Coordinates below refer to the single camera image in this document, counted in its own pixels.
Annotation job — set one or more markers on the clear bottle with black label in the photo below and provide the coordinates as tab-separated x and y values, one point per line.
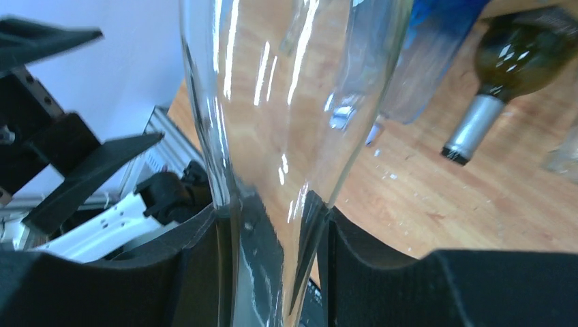
258	76

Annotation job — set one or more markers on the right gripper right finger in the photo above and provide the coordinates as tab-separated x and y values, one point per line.
367	283

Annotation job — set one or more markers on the aluminium frame rail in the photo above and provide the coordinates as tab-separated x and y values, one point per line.
173	153

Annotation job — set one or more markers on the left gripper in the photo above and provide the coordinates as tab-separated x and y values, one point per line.
36	132

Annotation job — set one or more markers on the blue square bottle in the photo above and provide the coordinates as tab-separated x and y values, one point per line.
351	117
435	33

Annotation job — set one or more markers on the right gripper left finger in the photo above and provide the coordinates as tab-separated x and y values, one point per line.
172	280

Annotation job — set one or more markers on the dark green bottle silver foil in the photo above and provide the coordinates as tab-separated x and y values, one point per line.
519	54

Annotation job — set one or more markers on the clear bottle far right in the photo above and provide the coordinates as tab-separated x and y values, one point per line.
563	160

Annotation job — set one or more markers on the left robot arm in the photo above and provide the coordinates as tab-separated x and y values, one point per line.
156	205

